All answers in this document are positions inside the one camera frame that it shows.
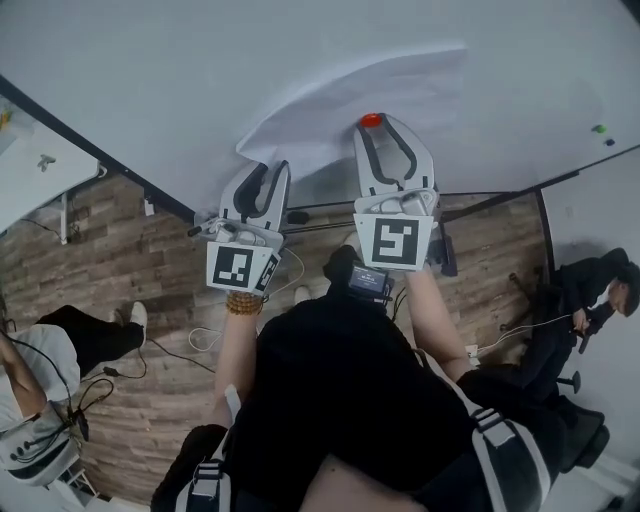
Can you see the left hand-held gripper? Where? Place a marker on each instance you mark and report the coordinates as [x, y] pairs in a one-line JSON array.
[[232, 265]]

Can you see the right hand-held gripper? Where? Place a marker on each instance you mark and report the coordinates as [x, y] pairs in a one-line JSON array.
[[395, 240]]

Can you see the red round magnet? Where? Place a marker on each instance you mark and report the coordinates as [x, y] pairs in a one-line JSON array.
[[371, 120]]

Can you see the white paper sheet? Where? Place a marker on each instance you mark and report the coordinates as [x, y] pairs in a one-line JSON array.
[[375, 85]]

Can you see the black-framed whiteboard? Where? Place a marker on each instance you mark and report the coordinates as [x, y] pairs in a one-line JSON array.
[[150, 75]]

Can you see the person's right forearm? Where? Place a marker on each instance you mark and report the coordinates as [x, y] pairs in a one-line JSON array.
[[430, 320]]

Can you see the person's left forearm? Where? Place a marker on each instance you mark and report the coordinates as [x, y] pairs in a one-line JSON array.
[[237, 360]]

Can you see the small black box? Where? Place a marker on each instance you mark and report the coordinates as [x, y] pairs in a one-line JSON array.
[[298, 217]]

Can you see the marker pen holder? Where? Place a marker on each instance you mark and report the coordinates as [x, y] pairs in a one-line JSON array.
[[202, 226]]

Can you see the person's right shoe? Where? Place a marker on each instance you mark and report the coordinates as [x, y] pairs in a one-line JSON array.
[[351, 240]]

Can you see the person's shoe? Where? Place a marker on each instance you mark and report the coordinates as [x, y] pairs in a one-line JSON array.
[[301, 294], [351, 240]]

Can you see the purple cloth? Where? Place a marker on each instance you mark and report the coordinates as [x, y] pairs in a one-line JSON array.
[[442, 255]]

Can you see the person's left shoe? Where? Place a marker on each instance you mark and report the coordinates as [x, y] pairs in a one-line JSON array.
[[301, 294]]

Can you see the small white card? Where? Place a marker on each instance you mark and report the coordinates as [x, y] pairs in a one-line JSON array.
[[149, 207]]

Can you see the black screen device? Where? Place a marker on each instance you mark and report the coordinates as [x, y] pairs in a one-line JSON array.
[[369, 279]]

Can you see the white power strip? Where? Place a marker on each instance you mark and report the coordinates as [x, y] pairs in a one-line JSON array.
[[472, 352]]

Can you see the green round magnet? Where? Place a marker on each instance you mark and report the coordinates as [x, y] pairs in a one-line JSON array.
[[599, 128]]

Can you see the white desk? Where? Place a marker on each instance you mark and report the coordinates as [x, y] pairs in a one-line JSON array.
[[45, 190]]

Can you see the small grey device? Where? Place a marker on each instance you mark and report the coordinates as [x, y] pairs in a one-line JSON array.
[[46, 162]]

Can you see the person's black clothing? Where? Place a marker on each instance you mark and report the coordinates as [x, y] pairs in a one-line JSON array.
[[350, 400]]

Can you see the white metal rack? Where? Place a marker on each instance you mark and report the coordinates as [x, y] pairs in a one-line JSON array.
[[82, 482]]

